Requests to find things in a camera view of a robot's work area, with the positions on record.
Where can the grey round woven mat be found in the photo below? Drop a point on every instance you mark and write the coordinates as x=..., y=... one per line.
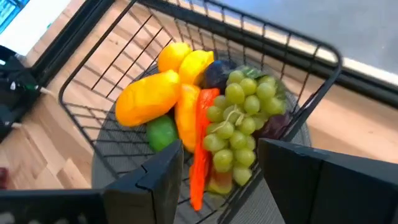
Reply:
x=255, y=208

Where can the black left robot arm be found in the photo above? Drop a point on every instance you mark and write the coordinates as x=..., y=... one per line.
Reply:
x=12, y=102

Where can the large yellow-orange mango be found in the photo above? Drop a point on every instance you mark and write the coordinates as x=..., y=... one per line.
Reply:
x=146, y=99

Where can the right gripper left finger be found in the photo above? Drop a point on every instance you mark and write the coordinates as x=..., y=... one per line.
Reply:
x=146, y=196

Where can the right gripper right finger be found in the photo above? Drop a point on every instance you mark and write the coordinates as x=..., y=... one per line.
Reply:
x=335, y=193

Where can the green grape bunch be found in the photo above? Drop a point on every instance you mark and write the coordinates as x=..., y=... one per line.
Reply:
x=245, y=124

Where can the yellow lemon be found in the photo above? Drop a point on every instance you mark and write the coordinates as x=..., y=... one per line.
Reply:
x=196, y=67
x=172, y=56

